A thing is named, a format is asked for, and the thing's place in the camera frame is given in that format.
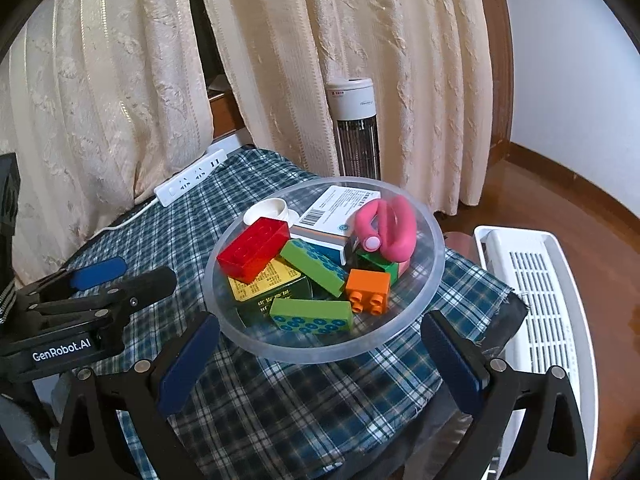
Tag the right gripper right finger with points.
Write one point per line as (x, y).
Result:
(550, 443)

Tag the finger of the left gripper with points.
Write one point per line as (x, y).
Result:
(144, 290)
(98, 273)

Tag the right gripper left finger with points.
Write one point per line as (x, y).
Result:
(92, 444)

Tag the red toy brick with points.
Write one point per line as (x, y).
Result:
(251, 251)

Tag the white round cup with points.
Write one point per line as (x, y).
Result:
(271, 208)

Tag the green dotted block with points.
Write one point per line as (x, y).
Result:
(319, 268)
(315, 317)

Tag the white medicine box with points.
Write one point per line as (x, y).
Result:
(328, 223)

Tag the white power strip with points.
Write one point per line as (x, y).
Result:
(183, 182)

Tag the white slatted appliance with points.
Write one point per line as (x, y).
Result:
(556, 330)

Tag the yellow green box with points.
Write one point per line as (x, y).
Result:
(278, 280)

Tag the blue plaid tablecloth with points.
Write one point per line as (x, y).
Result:
(250, 418)

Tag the left cream curtain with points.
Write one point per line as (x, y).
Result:
(101, 101)

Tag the cream curtain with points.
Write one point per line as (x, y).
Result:
(429, 61)
(101, 101)

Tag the clear plastic bowl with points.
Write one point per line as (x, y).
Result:
(409, 298)

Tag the orange toy brick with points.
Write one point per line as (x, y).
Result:
(368, 291)

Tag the green toy brick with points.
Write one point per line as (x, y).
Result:
(373, 261)

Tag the pink foam roller in bowl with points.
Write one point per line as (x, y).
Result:
(387, 227)

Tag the white tower fan heater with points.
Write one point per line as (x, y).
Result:
(353, 111)

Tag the right cream curtain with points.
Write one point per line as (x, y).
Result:
(429, 61)

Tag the brown wooden window frame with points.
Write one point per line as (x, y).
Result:
(502, 65)

